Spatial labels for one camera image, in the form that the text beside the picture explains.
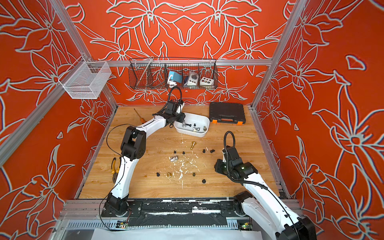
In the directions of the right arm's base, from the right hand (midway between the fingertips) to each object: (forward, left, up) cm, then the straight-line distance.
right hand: (212, 166), depth 80 cm
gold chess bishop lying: (+17, +11, -6) cm, 21 cm away
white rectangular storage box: (+34, +10, -6) cm, 36 cm away
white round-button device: (+45, +12, +25) cm, 53 cm away
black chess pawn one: (+12, +4, -6) cm, 14 cm away
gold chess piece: (+30, +3, -5) cm, 31 cm away
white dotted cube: (+48, +3, +22) cm, 53 cm away
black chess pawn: (+34, +15, -6) cm, 37 cm away
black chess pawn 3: (-3, +31, -6) cm, 32 cm away
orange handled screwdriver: (+37, +50, -6) cm, 63 cm away
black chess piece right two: (+13, -1, -7) cm, 15 cm away
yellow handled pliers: (-3, +56, -5) cm, 56 cm away
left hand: (+39, +18, +1) cm, 43 cm away
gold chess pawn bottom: (-3, +24, -6) cm, 25 cm away
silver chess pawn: (+33, +18, -5) cm, 38 cm away
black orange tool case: (+44, -15, -4) cm, 46 cm away
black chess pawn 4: (-3, +10, -6) cm, 12 cm away
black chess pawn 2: (+11, +17, -6) cm, 21 cm away
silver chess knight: (+7, +23, -6) cm, 25 cm away
